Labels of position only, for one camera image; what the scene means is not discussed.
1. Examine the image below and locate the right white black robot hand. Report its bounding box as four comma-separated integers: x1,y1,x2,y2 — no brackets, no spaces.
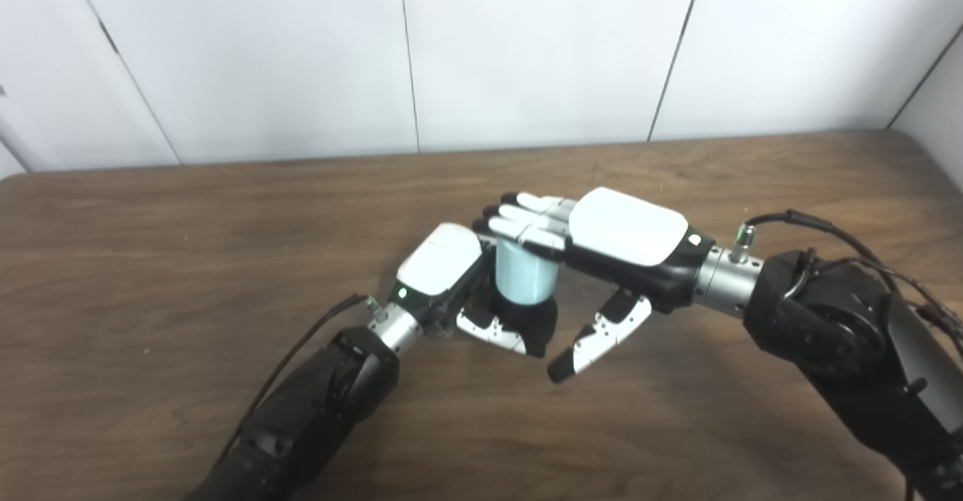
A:
472,187,715,384

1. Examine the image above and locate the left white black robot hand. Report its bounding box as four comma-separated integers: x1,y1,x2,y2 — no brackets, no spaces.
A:
387,222,527,355

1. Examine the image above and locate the light blue plastic cup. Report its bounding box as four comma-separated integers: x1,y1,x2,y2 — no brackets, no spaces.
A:
494,239,559,306

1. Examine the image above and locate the black flared nozzle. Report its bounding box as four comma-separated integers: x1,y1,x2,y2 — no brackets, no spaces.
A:
470,294,559,359

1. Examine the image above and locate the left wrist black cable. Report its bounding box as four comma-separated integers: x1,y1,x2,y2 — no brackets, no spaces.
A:
226,294,377,457

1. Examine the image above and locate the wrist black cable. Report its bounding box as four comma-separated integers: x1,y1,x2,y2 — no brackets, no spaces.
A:
226,294,377,457
734,210,963,351

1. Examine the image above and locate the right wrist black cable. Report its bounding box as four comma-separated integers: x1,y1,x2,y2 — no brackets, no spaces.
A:
734,210,963,351

